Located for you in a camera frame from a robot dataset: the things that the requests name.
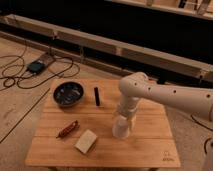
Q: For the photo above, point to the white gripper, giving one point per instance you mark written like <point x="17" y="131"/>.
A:
<point x="127" y="108"/>

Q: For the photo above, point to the beige sponge block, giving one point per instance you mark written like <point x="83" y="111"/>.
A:
<point x="86" y="140"/>

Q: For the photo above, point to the red-brown chili pepper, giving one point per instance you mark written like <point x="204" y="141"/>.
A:
<point x="63" y="133"/>

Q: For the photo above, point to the blue power adapter box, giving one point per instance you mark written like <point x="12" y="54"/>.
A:
<point x="35" y="67"/>

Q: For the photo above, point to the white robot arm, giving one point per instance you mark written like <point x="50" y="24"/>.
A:
<point x="134" y="87"/>

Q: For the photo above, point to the dark ceramic bowl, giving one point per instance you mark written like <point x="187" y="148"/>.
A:
<point x="68" y="94"/>

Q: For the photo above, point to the wooden table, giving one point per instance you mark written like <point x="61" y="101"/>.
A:
<point x="150" y="144"/>

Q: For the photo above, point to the wooden beam rail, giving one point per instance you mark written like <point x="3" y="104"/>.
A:
<point x="107" y="54"/>

